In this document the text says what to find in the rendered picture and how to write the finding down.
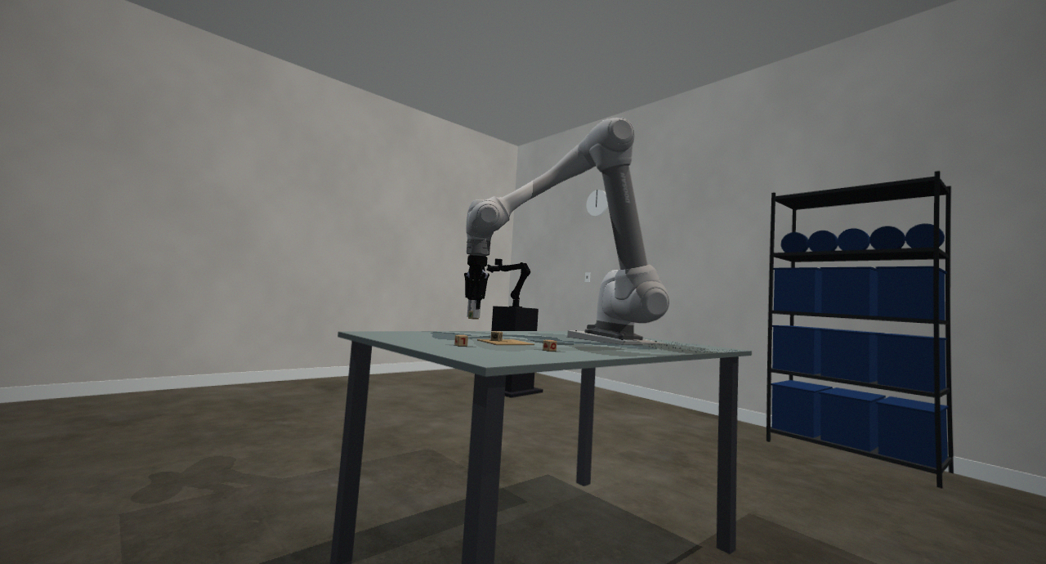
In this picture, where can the tan flat mat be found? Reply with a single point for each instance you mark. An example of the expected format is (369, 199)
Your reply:
(505, 342)

